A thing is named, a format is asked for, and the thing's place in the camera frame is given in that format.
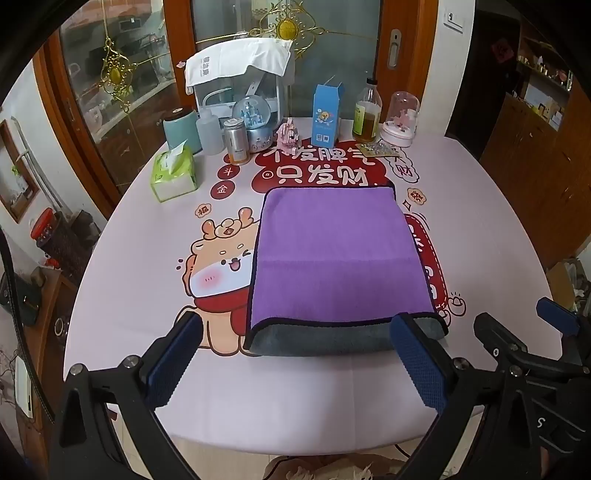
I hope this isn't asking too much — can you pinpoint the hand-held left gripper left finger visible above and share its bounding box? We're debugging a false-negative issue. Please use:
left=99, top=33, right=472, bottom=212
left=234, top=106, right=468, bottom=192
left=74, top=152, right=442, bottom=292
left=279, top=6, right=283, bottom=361
left=48, top=312, right=204, bottom=480

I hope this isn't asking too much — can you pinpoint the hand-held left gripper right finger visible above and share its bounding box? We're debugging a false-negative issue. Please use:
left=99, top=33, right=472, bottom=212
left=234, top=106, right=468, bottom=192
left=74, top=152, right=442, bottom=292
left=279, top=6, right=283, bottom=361
left=390, top=312, right=511, bottom=480

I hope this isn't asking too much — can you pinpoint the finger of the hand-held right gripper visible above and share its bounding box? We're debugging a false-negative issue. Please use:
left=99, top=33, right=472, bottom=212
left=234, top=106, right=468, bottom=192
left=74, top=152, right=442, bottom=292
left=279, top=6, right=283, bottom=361
left=536, top=297, right=591, bottom=366
left=474, top=312, right=530, bottom=370

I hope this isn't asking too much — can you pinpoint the purple and grey towel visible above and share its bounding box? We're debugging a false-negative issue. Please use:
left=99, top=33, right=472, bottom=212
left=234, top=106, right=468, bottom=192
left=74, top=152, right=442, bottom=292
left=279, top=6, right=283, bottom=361
left=243, top=186, right=450, bottom=359

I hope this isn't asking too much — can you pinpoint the cardboard box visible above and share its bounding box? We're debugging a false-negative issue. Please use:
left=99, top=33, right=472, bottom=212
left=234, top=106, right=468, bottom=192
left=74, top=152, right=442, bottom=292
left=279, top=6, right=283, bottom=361
left=547, top=260, right=583, bottom=315

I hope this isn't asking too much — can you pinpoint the brown fringed cloth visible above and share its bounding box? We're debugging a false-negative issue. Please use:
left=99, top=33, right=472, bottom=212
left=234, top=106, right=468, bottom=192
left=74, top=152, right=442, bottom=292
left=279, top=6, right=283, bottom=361
left=262, top=454, right=417, bottom=480

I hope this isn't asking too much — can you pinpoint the wooden cabinet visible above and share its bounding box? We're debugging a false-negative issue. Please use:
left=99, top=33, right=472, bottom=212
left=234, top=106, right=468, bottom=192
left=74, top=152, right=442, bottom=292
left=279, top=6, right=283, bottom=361
left=479, top=18, right=591, bottom=269

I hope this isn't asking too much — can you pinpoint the dark woven basket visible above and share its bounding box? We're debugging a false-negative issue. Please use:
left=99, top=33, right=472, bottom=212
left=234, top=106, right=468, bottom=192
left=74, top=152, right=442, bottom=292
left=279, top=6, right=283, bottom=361
left=45, top=209, right=100, bottom=278

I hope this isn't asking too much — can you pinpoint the black bag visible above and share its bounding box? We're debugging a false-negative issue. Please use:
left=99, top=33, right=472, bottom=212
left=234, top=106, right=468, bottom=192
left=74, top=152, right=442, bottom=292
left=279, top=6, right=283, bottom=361
left=13, top=271, right=45, bottom=325

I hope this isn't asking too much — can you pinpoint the green tissue pack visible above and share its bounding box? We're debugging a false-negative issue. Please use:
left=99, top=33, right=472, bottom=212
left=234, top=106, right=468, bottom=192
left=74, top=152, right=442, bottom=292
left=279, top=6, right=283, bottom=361
left=150, top=141, right=199, bottom=203

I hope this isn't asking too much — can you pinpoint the red container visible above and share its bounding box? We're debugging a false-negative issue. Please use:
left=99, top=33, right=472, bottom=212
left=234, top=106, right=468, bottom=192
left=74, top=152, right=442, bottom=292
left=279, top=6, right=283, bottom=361
left=30, top=207, right=57, bottom=241

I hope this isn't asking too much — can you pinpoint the pill blister pack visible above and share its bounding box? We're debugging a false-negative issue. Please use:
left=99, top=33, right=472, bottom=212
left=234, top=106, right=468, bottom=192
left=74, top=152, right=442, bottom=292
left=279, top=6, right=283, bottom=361
left=357, top=141, right=400, bottom=160

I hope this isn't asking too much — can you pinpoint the metal can with orange base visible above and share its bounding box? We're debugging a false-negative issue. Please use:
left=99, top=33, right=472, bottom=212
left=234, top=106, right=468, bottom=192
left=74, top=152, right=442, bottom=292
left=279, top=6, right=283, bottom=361
left=223, top=117, right=251, bottom=166

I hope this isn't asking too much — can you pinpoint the translucent plastic bottle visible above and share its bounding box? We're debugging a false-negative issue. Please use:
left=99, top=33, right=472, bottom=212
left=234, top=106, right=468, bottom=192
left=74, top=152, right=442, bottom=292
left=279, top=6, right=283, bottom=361
left=196, top=109, right=226, bottom=156

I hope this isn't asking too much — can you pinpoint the pink glass dome ornament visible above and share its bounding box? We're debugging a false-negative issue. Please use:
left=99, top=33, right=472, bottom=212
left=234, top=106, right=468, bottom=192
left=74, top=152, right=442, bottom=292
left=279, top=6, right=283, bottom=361
left=379, top=90, right=420, bottom=149

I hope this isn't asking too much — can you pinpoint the teal round canister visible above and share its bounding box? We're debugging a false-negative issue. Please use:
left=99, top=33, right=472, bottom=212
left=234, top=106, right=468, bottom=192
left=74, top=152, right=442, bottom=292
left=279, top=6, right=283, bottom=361
left=163, top=106, right=204, bottom=156

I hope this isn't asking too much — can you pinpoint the glass oil bottle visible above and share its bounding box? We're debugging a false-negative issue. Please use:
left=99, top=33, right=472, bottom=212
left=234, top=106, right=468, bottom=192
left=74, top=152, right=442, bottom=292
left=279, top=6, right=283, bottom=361
left=353, top=78, right=382, bottom=143

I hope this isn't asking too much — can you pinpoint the snow globe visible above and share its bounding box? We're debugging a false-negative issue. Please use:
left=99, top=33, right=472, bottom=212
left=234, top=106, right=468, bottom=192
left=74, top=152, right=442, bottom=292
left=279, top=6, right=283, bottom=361
left=232, top=96, right=273, bottom=153

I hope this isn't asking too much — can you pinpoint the pink figurine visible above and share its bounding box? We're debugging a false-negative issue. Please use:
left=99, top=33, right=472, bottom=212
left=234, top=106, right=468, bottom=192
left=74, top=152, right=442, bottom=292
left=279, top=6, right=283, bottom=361
left=275, top=117, right=301, bottom=148

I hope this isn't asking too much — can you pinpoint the blue carton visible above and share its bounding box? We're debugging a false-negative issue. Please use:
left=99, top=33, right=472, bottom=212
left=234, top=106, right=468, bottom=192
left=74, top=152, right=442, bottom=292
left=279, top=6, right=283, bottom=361
left=310, top=82, right=346, bottom=148

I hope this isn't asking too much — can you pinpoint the small gold door ornament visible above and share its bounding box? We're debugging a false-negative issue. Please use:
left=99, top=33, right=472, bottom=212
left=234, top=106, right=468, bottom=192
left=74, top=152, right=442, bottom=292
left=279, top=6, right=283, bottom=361
left=94, top=39, right=140, bottom=112

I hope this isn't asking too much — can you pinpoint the white cloth cover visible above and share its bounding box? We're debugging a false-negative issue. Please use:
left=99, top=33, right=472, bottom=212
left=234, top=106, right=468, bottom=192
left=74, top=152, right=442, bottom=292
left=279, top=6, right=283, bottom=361
left=184, top=37, right=295, bottom=96

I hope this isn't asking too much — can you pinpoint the large gold door ornament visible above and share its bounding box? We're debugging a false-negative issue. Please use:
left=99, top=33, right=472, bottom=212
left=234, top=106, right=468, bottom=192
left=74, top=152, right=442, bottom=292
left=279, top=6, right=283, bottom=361
left=248, top=0, right=327, bottom=59

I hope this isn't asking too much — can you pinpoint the silver door handle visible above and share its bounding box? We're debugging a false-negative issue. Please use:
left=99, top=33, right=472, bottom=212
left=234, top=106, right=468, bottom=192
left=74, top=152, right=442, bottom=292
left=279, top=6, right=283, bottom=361
left=386, top=28, right=403, bottom=70

